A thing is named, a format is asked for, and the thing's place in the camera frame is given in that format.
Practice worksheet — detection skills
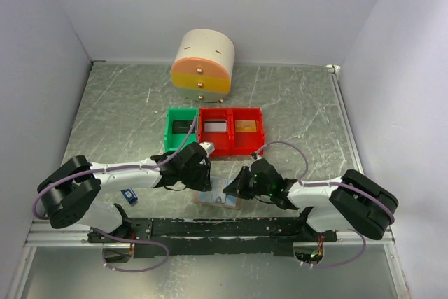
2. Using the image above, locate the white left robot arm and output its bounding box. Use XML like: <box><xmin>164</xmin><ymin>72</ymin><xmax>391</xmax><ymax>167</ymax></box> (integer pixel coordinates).
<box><xmin>36</xmin><ymin>142</ymin><xmax>214</xmax><ymax>242</ymax></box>

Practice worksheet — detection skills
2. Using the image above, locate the middle red plastic bin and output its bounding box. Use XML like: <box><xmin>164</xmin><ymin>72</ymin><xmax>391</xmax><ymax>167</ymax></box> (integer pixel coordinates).
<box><xmin>198</xmin><ymin>108</ymin><xmax>232</xmax><ymax>156</ymax></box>

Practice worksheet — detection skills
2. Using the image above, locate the aluminium frame rail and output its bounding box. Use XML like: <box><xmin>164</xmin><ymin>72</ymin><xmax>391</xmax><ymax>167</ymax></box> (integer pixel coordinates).
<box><xmin>26</xmin><ymin>217</ymin><xmax>396</xmax><ymax>248</ymax></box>

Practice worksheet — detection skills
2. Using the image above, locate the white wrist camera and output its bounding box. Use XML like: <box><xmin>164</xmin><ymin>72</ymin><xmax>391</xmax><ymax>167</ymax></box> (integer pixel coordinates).
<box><xmin>251</xmin><ymin>151</ymin><xmax>263</xmax><ymax>160</ymax></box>
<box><xmin>200</xmin><ymin>141</ymin><xmax>215</xmax><ymax>156</ymax></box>

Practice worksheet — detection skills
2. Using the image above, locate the gold credit card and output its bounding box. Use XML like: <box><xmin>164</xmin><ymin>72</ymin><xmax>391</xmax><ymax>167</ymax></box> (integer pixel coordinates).
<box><xmin>234</xmin><ymin>120</ymin><xmax>258</xmax><ymax>132</ymax></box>

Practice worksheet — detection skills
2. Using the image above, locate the green plastic bin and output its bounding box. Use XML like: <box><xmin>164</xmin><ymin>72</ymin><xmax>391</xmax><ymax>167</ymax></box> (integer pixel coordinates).
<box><xmin>164</xmin><ymin>108</ymin><xmax>199</xmax><ymax>151</ymax></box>

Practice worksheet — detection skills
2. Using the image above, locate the tan leather card holder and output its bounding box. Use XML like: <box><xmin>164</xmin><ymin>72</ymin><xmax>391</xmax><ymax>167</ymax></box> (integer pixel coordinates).
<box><xmin>194</xmin><ymin>177</ymin><xmax>240</xmax><ymax>209</ymax></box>

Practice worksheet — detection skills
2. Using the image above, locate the right red plastic bin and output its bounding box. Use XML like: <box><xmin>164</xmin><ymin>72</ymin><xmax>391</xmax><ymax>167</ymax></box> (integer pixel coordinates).
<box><xmin>230</xmin><ymin>107</ymin><xmax>265</xmax><ymax>155</ymax></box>

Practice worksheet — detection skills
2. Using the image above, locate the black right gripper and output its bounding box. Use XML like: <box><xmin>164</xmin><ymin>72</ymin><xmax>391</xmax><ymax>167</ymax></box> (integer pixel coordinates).
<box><xmin>223</xmin><ymin>166</ymin><xmax>272</xmax><ymax>199</ymax></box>

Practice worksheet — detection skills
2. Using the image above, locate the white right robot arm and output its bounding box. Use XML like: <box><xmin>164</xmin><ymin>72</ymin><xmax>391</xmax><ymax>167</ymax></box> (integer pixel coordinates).
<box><xmin>223</xmin><ymin>158</ymin><xmax>399</xmax><ymax>242</ymax></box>

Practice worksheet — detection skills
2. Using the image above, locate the silver card with crest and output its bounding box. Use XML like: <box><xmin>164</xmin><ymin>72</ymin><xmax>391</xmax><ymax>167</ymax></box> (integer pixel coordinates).
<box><xmin>204</xmin><ymin>120</ymin><xmax>228</xmax><ymax>133</ymax></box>

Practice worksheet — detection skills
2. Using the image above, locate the black credit card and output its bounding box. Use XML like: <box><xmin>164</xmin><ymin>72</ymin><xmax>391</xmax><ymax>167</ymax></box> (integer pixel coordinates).
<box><xmin>171</xmin><ymin>120</ymin><xmax>193</xmax><ymax>134</ymax></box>

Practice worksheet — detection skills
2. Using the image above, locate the red plastic bin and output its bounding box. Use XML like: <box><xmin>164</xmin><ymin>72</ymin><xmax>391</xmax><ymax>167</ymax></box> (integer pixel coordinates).
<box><xmin>230</xmin><ymin>107</ymin><xmax>265</xmax><ymax>155</ymax></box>
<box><xmin>198</xmin><ymin>108</ymin><xmax>232</xmax><ymax>156</ymax></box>

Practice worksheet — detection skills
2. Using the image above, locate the round cream drawer cabinet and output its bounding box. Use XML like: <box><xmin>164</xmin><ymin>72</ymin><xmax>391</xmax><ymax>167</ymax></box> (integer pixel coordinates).
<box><xmin>171</xmin><ymin>29</ymin><xmax>235</xmax><ymax>103</ymax></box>

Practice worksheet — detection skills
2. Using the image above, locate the blue black lighter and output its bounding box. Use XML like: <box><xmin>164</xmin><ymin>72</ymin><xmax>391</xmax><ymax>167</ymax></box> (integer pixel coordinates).
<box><xmin>121</xmin><ymin>189</ymin><xmax>138</xmax><ymax>205</ymax></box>

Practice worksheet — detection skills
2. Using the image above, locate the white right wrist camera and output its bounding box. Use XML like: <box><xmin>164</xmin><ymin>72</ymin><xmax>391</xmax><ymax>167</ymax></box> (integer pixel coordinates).
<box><xmin>251</xmin><ymin>151</ymin><xmax>263</xmax><ymax>160</ymax></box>

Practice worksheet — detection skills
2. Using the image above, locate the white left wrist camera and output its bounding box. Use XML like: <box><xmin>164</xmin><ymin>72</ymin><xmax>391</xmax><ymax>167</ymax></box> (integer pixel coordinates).
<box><xmin>200</xmin><ymin>141</ymin><xmax>215</xmax><ymax>156</ymax></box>

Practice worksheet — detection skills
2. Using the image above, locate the silver VIP card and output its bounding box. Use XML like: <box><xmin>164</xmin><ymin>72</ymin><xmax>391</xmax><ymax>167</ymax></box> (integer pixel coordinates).
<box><xmin>211</xmin><ymin>177</ymin><xmax>229</xmax><ymax>204</ymax></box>

